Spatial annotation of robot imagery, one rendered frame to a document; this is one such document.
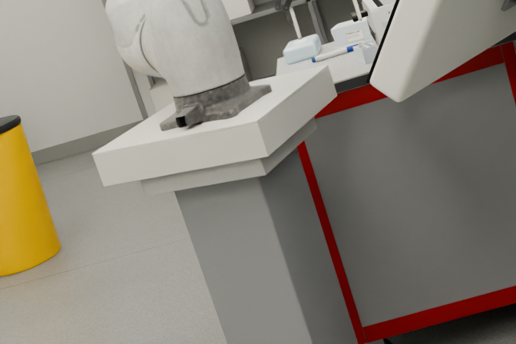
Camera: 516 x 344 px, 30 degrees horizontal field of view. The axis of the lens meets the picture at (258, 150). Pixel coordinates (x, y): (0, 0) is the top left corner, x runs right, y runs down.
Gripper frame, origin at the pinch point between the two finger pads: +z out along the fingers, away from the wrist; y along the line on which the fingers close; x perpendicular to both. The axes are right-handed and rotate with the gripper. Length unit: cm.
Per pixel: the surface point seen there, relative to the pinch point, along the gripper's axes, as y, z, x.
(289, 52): -13, 12, 57
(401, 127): 9.7, 30.4, 14.3
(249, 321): -33, 50, -27
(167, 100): -112, 67, 394
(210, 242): -36, 32, -26
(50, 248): -150, 86, 201
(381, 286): -6, 68, 14
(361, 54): 5.5, 12.5, 24.3
